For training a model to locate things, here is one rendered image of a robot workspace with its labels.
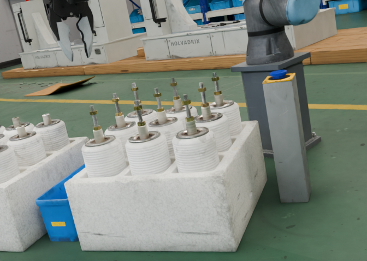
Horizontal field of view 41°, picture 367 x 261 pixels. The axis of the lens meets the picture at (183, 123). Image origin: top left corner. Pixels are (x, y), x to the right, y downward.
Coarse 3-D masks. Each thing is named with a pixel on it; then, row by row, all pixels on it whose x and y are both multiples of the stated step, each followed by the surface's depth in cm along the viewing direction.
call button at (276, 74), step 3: (273, 72) 119; (276, 72) 118; (279, 72) 117; (282, 72) 117; (285, 72) 118; (270, 75) 119; (273, 75) 118; (276, 75) 117; (279, 75) 117; (282, 75) 118; (285, 75) 118; (273, 78) 119; (276, 78) 118; (279, 78) 118
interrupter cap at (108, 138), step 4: (104, 136) 122; (108, 136) 121; (112, 136) 120; (88, 140) 120; (92, 140) 120; (108, 140) 117; (112, 140) 116; (88, 144) 117; (92, 144) 116; (96, 144) 115; (100, 144) 115; (104, 144) 115
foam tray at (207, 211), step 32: (256, 128) 134; (224, 160) 110; (256, 160) 131; (96, 192) 114; (128, 192) 111; (160, 192) 108; (192, 192) 105; (224, 192) 103; (256, 192) 128; (96, 224) 117; (128, 224) 113; (160, 224) 111; (192, 224) 108; (224, 224) 105
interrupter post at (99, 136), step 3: (93, 132) 117; (96, 132) 117; (99, 132) 117; (102, 132) 118; (96, 135) 117; (99, 135) 117; (102, 135) 117; (96, 138) 117; (99, 138) 117; (102, 138) 117; (96, 141) 118; (99, 141) 117; (102, 141) 118
